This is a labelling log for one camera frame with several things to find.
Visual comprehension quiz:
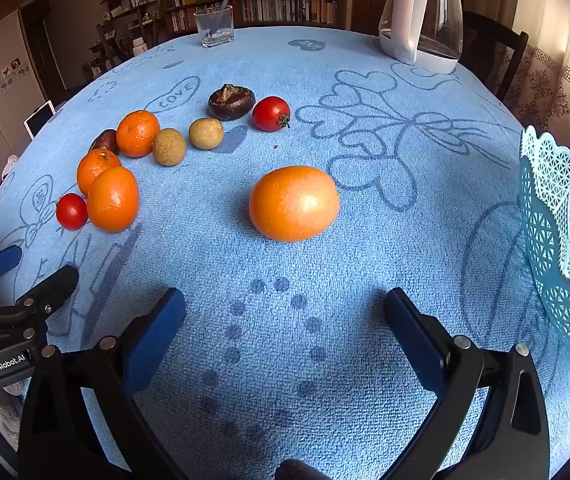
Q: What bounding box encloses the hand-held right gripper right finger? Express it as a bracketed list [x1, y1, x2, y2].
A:
[382, 287, 550, 480]

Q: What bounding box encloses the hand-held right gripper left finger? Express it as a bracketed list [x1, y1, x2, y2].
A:
[18, 287, 188, 480]

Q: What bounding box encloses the small red cherry tomato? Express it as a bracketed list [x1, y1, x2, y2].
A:
[56, 193, 89, 231]

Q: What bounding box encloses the smooth oval orange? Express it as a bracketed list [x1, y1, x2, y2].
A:
[86, 166, 140, 233]
[248, 165, 341, 242]

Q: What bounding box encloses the orange tangerine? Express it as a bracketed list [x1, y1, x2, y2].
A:
[116, 110, 161, 158]
[76, 149, 122, 197]

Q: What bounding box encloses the light blue lattice basket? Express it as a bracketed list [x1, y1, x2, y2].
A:
[519, 125, 570, 378]

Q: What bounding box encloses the grey fuzzy cloth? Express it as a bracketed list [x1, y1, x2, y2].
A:
[0, 385, 27, 448]

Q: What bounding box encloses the blue printed tablecloth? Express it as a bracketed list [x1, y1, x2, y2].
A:
[0, 25, 570, 480]

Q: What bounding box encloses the white tablet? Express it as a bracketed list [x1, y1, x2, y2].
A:
[24, 101, 57, 137]

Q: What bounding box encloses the dark red date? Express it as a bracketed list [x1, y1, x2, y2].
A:
[88, 129, 117, 156]

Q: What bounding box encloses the tan longan fruit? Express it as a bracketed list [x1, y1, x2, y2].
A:
[152, 128, 187, 167]
[188, 117, 225, 151]

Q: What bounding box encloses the red tomato with stem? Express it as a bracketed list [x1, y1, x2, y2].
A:
[252, 96, 292, 132]

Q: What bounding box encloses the dark wooden display rack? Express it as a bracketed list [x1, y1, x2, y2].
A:
[98, 0, 162, 56]

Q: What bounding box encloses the clear drinking glass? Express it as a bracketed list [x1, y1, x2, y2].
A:
[193, 6, 236, 49]

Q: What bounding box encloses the patterned beige curtain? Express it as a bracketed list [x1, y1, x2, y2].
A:
[507, 0, 570, 161]

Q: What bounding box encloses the dark wooden chair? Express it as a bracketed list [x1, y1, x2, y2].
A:
[460, 10, 529, 102]

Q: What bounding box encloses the glass kettle with white handle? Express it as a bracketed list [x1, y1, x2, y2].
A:
[374, 0, 464, 75]

